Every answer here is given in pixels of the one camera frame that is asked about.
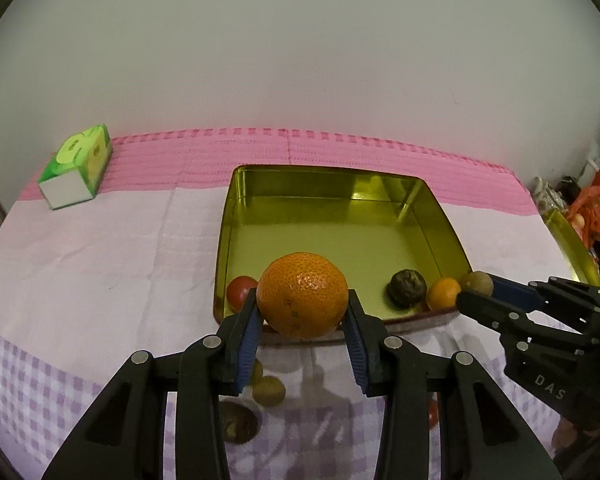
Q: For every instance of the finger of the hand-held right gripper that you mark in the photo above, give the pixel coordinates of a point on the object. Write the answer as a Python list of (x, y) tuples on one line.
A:
[(480, 305), (515, 292)]

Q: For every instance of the pink and purple checked tablecloth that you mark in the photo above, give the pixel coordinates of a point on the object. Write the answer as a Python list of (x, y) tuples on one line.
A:
[(105, 270)]

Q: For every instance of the brown longan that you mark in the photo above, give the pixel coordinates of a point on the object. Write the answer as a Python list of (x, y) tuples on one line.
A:
[(477, 282), (256, 372), (269, 391)]

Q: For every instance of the green tissue pack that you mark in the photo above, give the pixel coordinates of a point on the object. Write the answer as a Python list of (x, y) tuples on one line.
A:
[(80, 155)]

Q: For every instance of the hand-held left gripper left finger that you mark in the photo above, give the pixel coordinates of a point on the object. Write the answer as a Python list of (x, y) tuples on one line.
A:
[(245, 355)]

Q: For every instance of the gold tin lid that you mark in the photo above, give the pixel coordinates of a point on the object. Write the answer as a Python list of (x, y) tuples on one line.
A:
[(575, 250)]

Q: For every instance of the red metal tin box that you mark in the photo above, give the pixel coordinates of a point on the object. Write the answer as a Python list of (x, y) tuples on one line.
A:
[(330, 220)]

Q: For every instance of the person's right hand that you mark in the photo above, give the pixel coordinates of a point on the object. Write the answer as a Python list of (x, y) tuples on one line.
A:
[(566, 434)]

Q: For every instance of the orange plastic bag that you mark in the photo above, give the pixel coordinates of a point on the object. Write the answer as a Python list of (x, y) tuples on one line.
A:
[(595, 200)]

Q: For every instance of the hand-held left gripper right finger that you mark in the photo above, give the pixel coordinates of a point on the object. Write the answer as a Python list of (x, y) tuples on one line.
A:
[(357, 355)]

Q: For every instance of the red tomato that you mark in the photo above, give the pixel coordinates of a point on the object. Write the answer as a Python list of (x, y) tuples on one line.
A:
[(240, 292), (432, 412)]

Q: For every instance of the orange mandarin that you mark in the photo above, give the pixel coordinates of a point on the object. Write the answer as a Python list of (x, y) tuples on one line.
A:
[(300, 295)]

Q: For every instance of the pile of household clutter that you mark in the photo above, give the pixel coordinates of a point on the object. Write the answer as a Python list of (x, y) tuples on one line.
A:
[(550, 192)]

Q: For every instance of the small oval orange citrus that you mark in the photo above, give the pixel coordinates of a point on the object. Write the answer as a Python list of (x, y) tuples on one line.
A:
[(442, 295)]

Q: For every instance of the dark brown wrinkled fruit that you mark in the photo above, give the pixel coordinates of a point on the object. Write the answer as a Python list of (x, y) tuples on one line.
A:
[(237, 422), (406, 287)]

